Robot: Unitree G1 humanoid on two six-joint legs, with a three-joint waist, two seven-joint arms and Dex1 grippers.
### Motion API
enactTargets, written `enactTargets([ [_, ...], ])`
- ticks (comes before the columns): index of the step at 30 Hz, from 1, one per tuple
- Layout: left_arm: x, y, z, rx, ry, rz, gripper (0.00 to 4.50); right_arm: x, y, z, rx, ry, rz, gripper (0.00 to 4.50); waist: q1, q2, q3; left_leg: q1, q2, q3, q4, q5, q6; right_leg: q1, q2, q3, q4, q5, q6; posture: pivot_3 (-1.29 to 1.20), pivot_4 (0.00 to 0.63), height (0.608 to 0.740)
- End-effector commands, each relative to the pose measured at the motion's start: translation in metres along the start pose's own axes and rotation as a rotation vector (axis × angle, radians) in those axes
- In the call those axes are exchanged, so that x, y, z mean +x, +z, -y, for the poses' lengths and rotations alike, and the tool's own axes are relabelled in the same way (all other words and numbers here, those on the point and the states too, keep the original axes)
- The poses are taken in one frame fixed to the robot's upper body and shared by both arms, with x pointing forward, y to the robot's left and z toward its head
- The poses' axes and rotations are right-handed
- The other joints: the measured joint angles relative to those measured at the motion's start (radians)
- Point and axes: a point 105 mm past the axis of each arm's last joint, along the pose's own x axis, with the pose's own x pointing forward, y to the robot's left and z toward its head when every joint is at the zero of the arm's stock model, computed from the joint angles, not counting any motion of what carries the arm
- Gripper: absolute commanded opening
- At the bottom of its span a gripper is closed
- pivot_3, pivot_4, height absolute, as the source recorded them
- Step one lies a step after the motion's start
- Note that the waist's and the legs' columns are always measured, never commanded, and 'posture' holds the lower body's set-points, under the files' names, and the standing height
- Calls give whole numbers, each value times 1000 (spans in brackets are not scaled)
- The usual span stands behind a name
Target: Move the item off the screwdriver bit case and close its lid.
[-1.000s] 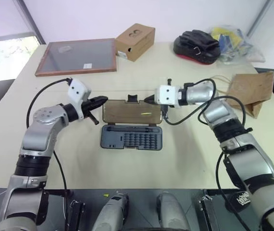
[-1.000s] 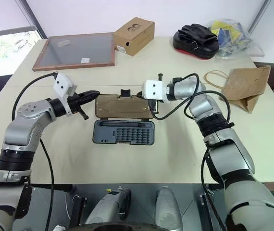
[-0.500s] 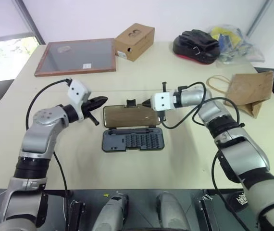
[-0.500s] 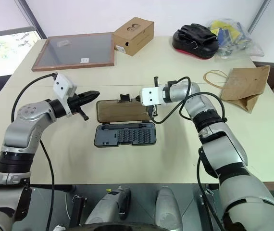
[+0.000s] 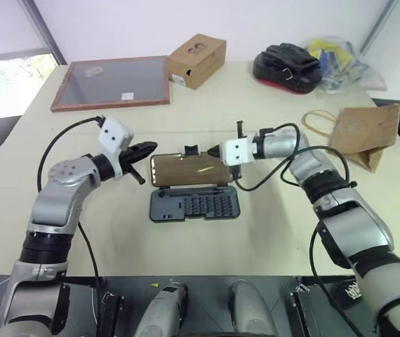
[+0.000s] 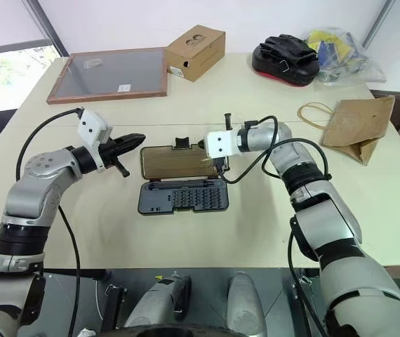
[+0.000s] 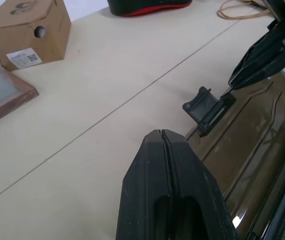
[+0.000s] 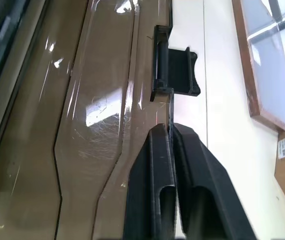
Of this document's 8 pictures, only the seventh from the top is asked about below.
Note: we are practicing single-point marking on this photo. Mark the brown translucent screwdriver bit case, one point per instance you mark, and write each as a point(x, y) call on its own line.
point(257, 140)

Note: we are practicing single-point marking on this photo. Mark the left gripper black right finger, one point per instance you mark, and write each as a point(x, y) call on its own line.
point(195, 190)

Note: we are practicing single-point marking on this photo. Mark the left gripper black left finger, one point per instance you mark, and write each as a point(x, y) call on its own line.
point(145, 190)

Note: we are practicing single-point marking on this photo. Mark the brown cardboard box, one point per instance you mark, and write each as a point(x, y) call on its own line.
point(30, 32)

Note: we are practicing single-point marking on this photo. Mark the black and red pad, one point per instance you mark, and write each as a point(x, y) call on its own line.
point(150, 7)

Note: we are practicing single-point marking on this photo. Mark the wooden frame with glass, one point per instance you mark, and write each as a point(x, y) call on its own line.
point(0, 92)

